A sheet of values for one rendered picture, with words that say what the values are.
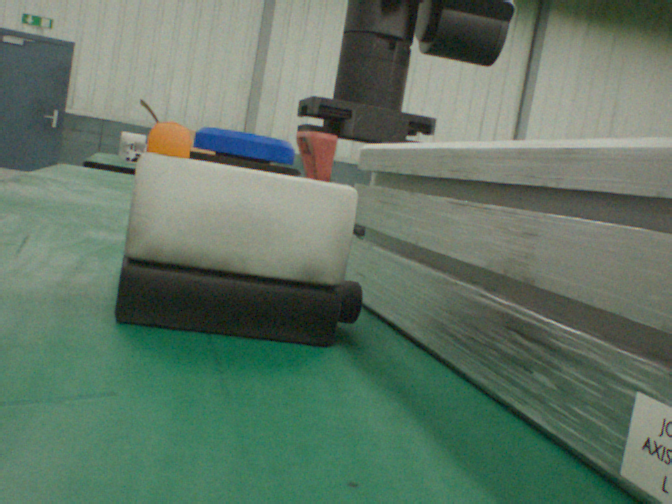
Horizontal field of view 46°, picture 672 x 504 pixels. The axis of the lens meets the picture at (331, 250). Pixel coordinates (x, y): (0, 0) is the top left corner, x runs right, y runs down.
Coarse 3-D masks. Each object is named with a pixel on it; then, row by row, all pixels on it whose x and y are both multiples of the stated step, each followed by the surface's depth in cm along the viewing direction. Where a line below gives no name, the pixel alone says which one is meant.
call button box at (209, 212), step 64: (192, 192) 27; (256, 192) 28; (320, 192) 28; (128, 256) 27; (192, 256) 28; (256, 256) 28; (320, 256) 29; (128, 320) 27; (192, 320) 28; (256, 320) 28; (320, 320) 29
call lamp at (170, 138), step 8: (152, 128) 28; (160, 128) 27; (168, 128) 27; (176, 128) 27; (184, 128) 28; (152, 136) 27; (160, 136) 27; (168, 136) 27; (176, 136) 27; (184, 136) 27; (152, 144) 27; (160, 144) 27; (168, 144) 27; (176, 144) 27; (184, 144) 27; (160, 152) 27; (168, 152) 27; (176, 152) 27; (184, 152) 28
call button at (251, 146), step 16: (208, 128) 30; (208, 144) 30; (224, 144) 30; (240, 144) 30; (256, 144) 30; (272, 144) 30; (288, 144) 31; (256, 160) 31; (272, 160) 30; (288, 160) 31
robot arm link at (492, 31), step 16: (416, 0) 58; (448, 0) 61; (464, 0) 61; (480, 0) 61; (496, 0) 61; (448, 16) 62; (464, 16) 62; (480, 16) 62; (496, 16) 62; (448, 32) 62; (464, 32) 62; (480, 32) 62; (496, 32) 63; (432, 48) 63; (448, 48) 63; (464, 48) 63; (480, 48) 63; (496, 48) 63; (480, 64) 65
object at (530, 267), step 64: (384, 192) 39; (448, 192) 34; (512, 192) 28; (576, 192) 24; (640, 192) 19; (384, 256) 38; (448, 256) 33; (512, 256) 25; (576, 256) 22; (640, 256) 19; (384, 320) 37; (448, 320) 30; (512, 320) 25; (576, 320) 23; (640, 320) 19; (512, 384) 24; (576, 384) 21; (640, 384) 18; (576, 448) 20; (640, 448) 18
